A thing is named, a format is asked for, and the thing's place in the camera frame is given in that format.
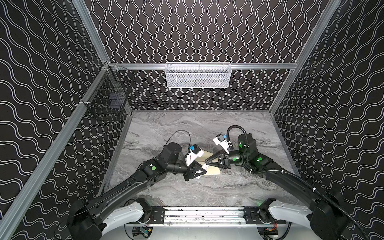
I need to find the white wire mesh basket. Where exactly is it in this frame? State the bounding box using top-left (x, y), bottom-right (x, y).
top-left (165, 62), bottom-right (232, 89)

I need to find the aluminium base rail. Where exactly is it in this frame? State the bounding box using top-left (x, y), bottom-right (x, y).
top-left (83, 205), bottom-right (326, 228)

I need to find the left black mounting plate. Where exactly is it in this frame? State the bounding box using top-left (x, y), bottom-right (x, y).
top-left (123, 206), bottom-right (166, 225)

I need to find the black mounting plate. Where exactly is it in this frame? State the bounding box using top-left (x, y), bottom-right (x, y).
top-left (243, 207), bottom-right (287, 225)
top-left (123, 206), bottom-right (166, 225)

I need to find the cream yellow envelope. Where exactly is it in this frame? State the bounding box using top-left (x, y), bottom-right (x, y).
top-left (199, 149), bottom-right (221, 176)

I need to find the black wire basket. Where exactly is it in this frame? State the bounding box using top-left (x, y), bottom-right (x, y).
top-left (81, 62), bottom-right (130, 123)

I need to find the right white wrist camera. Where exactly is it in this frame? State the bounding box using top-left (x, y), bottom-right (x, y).
top-left (213, 134), bottom-right (234, 154)

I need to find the left thin black cable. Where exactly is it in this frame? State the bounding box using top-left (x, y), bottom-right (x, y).
top-left (164, 129), bottom-right (193, 157)

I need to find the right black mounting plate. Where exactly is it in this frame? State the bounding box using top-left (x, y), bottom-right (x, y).
top-left (243, 207), bottom-right (287, 225)

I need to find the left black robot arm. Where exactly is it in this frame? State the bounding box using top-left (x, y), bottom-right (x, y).
top-left (66, 143), bottom-right (207, 240)

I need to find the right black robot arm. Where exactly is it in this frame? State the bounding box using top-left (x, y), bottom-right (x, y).
top-left (206, 134), bottom-right (352, 240)

